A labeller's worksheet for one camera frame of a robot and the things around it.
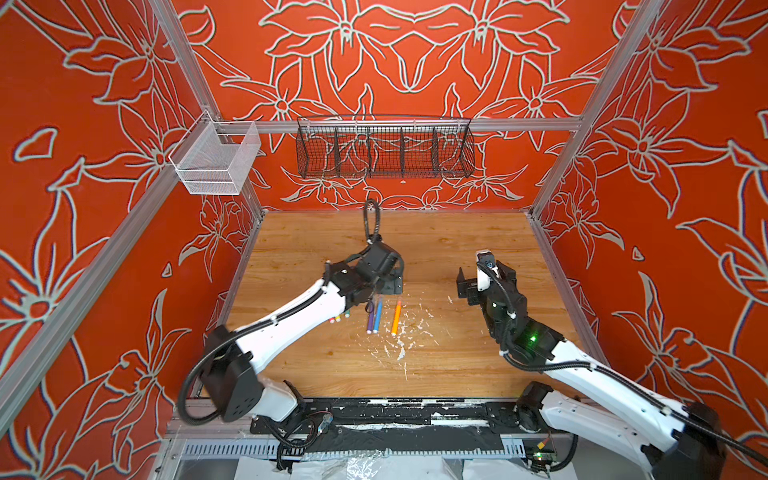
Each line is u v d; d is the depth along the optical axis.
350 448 0.70
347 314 0.90
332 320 0.90
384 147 0.98
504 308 0.53
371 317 0.90
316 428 0.70
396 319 0.89
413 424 0.73
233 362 0.40
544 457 0.68
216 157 0.93
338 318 0.90
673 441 0.40
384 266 0.59
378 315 0.90
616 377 0.46
